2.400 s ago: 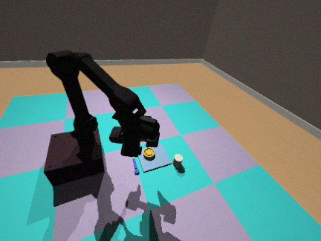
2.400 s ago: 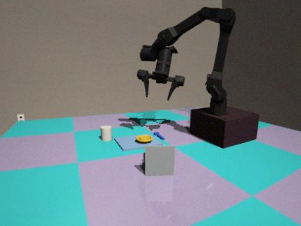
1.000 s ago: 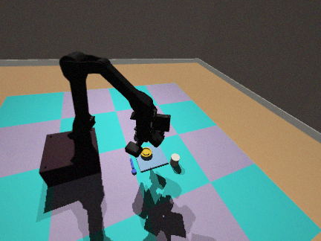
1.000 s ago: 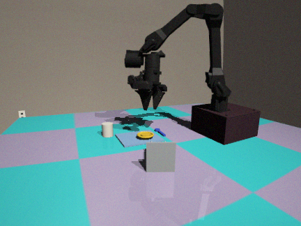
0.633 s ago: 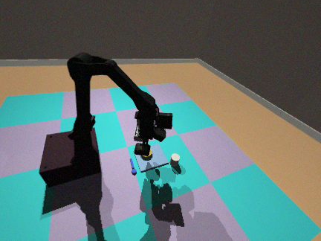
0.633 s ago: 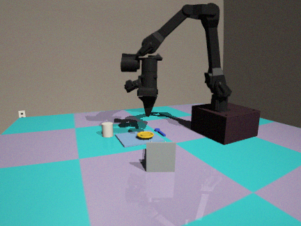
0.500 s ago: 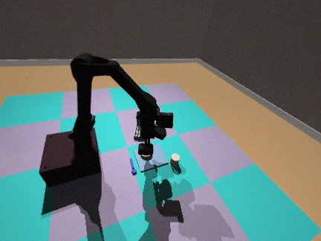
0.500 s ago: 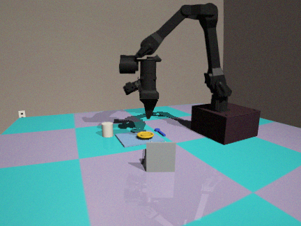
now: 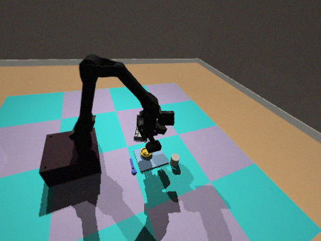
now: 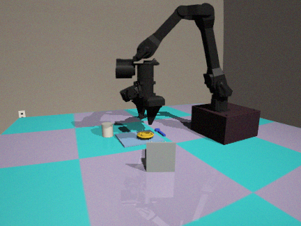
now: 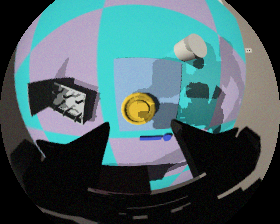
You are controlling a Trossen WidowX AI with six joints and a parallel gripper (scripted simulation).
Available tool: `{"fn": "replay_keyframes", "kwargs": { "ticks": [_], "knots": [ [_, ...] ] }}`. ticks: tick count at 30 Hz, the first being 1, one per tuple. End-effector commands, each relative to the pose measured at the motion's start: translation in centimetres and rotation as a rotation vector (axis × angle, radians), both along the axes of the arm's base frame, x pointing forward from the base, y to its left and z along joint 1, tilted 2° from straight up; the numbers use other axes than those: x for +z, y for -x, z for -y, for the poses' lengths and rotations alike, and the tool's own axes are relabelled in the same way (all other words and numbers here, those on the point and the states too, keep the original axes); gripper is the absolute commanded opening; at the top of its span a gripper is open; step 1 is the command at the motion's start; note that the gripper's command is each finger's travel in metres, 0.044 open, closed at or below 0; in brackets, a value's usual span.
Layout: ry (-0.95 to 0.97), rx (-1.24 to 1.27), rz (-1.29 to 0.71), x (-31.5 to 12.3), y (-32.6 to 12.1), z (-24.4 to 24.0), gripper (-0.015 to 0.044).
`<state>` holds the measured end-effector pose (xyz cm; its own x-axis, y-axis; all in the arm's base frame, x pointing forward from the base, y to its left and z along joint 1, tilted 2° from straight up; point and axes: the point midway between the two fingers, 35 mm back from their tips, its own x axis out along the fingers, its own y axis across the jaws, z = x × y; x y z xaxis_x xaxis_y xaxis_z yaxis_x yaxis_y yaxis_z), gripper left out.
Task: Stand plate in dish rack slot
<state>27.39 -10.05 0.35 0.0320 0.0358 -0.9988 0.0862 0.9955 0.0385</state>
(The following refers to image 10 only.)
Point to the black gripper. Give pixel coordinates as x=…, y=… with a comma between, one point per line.
x=150, y=102

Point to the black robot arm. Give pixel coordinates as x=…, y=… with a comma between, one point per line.
x=215, y=79

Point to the yellow plate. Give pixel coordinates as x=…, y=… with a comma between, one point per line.
x=145, y=135

